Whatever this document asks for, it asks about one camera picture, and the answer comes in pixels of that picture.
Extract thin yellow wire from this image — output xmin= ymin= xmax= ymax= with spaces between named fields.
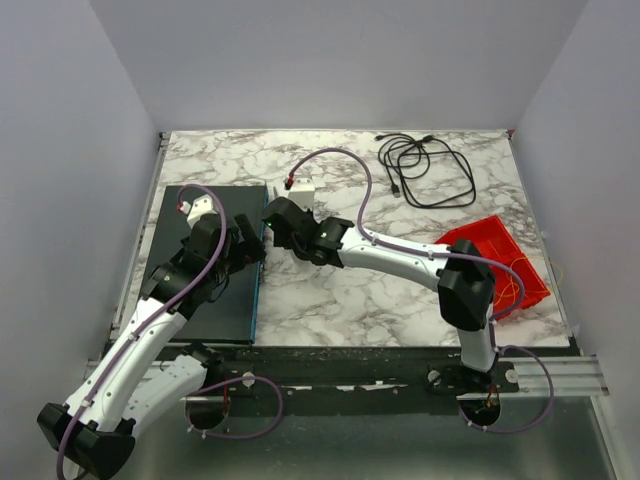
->
xmin=492 ymin=252 xmax=565 ymax=321

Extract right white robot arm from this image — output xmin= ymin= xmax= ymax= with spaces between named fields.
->
xmin=263 ymin=197 xmax=497 ymax=373

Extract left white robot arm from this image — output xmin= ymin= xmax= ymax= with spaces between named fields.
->
xmin=37 ymin=212 xmax=266 ymax=479

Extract black flat box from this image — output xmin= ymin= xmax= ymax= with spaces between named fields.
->
xmin=142 ymin=185 xmax=268 ymax=345

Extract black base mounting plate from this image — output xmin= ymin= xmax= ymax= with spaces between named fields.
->
xmin=185 ymin=344 xmax=519 ymax=425

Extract red plastic tray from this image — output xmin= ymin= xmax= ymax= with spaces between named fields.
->
xmin=433 ymin=214 xmax=551 ymax=324

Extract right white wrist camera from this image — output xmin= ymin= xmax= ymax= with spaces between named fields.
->
xmin=285 ymin=176 xmax=316 ymax=211

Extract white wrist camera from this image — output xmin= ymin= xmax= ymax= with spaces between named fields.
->
xmin=178 ymin=194 xmax=219 ymax=228
xmin=285 ymin=176 xmax=316 ymax=211

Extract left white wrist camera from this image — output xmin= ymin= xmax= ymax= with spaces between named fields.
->
xmin=178 ymin=194 xmax=219 ymax=228

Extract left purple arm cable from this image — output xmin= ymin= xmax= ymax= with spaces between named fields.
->
xmin=55 ymin=183 xmax=284 ymax=480

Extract black usb cable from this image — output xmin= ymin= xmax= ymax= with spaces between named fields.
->
xmin=374 ymin=132 xmax=477 ymax=209

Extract aluminium rail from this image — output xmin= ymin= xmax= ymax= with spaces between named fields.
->
xmin=499 ymin=356 xmax=609 ymax=398

